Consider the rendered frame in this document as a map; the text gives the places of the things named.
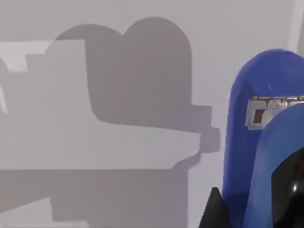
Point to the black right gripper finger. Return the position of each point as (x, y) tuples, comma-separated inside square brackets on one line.
[(213, 211)]

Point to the blue stapler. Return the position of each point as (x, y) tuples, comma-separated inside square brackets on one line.
[(249, 147)]

